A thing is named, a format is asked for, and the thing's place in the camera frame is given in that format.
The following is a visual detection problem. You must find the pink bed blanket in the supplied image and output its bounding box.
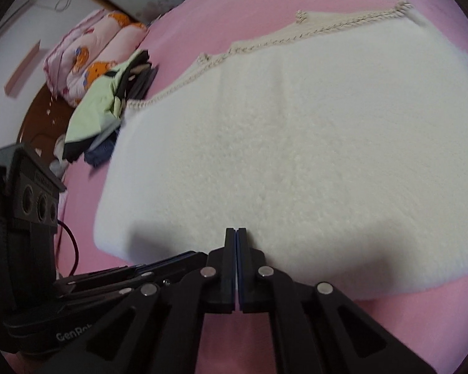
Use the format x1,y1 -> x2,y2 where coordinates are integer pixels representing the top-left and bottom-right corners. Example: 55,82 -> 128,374
56,0 -> 468,374

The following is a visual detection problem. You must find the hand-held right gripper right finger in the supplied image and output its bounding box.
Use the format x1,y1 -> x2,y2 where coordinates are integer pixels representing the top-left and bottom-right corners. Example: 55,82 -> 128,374
237,228 -> 437,374

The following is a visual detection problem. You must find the pink wall shelf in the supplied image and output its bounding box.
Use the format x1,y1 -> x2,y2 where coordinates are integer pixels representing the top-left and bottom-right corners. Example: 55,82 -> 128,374
4,40 -> 41,97

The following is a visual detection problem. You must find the brown wooden headboard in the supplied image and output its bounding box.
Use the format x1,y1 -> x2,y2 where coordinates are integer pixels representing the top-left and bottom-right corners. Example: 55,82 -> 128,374
17,84 -> 79,156

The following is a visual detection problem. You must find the black cable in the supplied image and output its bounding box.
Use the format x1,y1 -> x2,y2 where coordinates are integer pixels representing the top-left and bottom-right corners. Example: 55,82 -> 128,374
56,220 -> 80,277

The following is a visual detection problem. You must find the folded dark blue garment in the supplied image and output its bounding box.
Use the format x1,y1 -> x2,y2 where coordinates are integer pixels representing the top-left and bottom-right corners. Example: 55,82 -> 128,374
84,125 -> 121,168

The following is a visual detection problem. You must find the folded bear print quilt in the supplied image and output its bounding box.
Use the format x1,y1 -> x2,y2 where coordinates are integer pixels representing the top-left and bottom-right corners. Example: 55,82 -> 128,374
43,10 -> 149,109

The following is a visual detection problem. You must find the folded light green garment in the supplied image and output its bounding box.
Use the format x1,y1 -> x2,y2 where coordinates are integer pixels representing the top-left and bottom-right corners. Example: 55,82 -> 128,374
64,50 -> 151,152

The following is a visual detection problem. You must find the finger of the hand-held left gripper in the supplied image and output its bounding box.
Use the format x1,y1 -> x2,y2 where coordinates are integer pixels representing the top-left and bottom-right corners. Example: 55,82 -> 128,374
54,251 -> 209,286
56,280 -> 172,300

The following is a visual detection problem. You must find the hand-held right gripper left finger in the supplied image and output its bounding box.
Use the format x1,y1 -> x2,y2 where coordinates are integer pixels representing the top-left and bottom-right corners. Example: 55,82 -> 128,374
35,228 -> 236,374

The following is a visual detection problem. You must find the white fuzzy cardigan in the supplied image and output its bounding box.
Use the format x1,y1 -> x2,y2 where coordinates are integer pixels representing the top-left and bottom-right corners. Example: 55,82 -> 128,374
94,0 -> 468,300

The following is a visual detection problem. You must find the crumpled beige cloth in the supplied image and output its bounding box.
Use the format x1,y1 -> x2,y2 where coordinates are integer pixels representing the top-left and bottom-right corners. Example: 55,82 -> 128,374
49,134 -> 69,176

